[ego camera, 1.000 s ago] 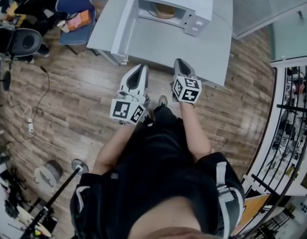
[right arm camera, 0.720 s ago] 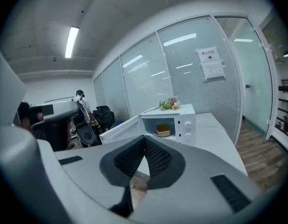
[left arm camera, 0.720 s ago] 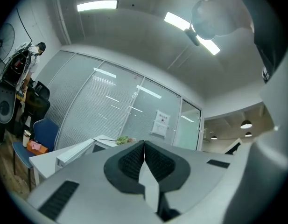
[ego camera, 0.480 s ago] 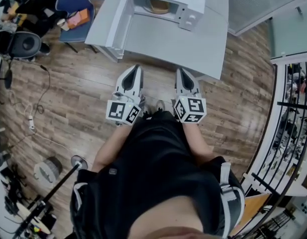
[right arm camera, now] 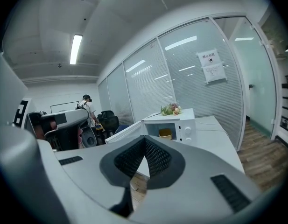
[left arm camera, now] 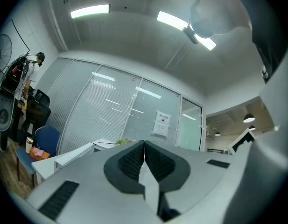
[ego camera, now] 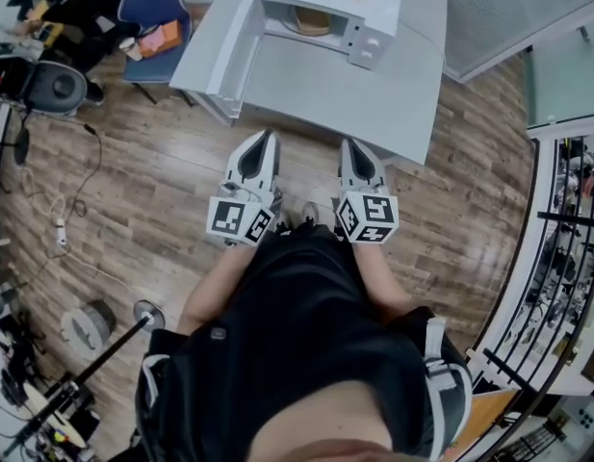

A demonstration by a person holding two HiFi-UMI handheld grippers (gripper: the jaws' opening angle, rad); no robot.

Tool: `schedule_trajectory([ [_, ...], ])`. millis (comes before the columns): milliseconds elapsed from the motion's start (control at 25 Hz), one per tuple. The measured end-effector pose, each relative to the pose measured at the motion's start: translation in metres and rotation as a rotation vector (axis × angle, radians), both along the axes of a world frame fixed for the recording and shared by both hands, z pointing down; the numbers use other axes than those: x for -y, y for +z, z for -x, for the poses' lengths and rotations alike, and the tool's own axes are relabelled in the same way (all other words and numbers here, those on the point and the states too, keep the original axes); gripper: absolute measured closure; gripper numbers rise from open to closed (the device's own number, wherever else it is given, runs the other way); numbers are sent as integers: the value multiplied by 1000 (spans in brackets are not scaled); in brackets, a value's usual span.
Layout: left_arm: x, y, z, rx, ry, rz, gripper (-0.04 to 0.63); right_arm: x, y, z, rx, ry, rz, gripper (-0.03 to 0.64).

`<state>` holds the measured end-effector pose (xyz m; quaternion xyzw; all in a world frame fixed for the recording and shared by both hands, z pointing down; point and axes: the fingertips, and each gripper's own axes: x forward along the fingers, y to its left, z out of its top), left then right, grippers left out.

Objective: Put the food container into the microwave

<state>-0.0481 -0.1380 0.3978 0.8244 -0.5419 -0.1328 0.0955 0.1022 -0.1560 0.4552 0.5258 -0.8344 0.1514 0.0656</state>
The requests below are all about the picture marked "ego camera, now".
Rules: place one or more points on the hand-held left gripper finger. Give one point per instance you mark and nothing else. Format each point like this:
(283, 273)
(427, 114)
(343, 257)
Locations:
(233, 171)
(272, 166)

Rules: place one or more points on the black metal railing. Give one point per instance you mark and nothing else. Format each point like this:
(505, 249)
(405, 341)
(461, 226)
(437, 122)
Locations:
(566, 219)

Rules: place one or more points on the colourful puzzle cube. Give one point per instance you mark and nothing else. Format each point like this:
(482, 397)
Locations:
(59, 437)

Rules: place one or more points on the yellow desk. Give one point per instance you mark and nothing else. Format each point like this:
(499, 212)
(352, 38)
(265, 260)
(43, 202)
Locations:
(53, 34)

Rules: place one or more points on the person's left forearm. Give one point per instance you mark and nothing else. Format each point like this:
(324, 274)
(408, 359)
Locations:
(210, 287)

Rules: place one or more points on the orange bag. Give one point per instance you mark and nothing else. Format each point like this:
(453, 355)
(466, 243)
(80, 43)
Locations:
(173, 36)

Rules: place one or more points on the black pole stand round base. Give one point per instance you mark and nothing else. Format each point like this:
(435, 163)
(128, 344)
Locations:
(147, 312)

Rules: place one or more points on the yellow plastic tray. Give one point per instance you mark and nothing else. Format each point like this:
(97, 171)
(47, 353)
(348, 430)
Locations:
(312, 19)

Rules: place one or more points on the person's right forearm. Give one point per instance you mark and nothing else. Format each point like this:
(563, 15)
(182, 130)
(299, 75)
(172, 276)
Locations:
(380, 277)

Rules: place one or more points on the white microwave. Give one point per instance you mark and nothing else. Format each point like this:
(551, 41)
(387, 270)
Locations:
(373, 12)

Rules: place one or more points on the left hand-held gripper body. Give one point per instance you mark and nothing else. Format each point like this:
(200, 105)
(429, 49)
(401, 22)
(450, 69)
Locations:
(224, 219)

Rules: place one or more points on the person's black clothing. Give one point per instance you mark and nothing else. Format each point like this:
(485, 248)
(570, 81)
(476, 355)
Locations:
(301, 315)

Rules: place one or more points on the black stand with small base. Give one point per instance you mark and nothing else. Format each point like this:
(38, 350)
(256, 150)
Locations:
(22, 146)

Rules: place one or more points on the round white side table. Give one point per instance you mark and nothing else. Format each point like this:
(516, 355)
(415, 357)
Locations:
(36, 397)

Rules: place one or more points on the orange wooden board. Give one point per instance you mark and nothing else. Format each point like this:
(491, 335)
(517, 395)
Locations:
(484, 417)

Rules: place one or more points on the white power strip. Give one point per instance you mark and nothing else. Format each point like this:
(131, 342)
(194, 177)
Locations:
(60, 231)

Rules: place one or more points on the paper cup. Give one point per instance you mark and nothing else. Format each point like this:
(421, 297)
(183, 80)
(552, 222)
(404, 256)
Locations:
(130, 48)

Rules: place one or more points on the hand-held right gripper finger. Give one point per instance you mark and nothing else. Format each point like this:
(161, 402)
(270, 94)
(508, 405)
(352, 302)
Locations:
(379, 176)
(345, 171)

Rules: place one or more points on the pink packet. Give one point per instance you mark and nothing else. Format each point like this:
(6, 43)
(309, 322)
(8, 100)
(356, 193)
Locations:
(151, 42)

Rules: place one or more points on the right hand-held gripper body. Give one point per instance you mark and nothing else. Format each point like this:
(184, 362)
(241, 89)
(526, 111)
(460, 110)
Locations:
(376, 210)

